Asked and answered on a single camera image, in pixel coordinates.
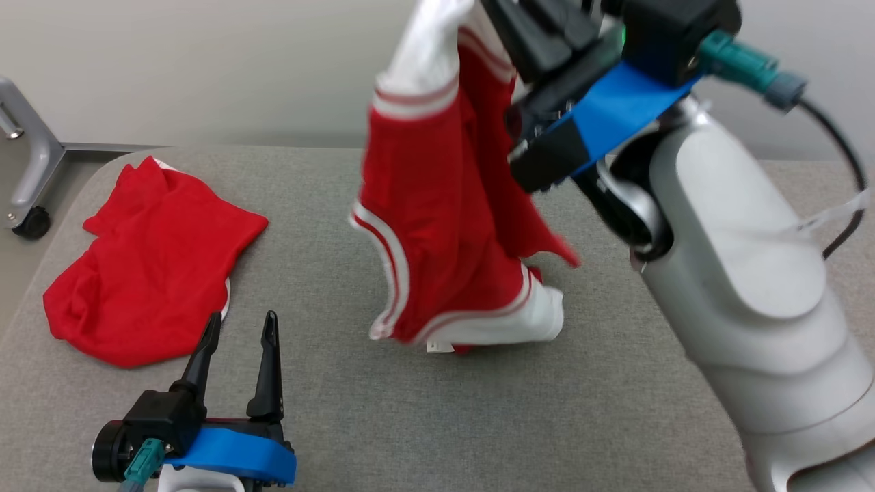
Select black caster wheel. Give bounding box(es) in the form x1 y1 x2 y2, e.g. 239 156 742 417
12 205 52 241

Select red garment white striped trim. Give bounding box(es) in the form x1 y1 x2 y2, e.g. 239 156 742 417
349 0 582 356

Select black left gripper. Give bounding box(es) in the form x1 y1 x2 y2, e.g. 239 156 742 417
171 311 296 453

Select blue left camera mount bracket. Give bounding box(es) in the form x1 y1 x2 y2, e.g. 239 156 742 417
164 427 298 487

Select teal right camera cable connector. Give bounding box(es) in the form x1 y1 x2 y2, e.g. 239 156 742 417
697 31 809 113

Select grey wheeled stand leg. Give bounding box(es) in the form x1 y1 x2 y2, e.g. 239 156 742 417
0 75 66 230

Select teal camera cable connector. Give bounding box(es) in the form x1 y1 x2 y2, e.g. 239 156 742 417
118 437 167 492
697 31 809 113

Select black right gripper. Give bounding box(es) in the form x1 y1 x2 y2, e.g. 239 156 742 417
481 0 634 194

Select red shorts with white stripe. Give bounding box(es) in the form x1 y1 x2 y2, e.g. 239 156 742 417
42 156 269 370

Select black right camera cable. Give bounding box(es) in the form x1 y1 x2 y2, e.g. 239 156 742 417
796 96 869 260

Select white cable tie strap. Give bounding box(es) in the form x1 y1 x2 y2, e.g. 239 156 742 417
796 190 874 233

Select grey fabric padded surface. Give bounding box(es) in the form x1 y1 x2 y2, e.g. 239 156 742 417
0 145 875 492

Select teal left camera cable connector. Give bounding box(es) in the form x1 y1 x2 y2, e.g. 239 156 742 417
118 437 167 492

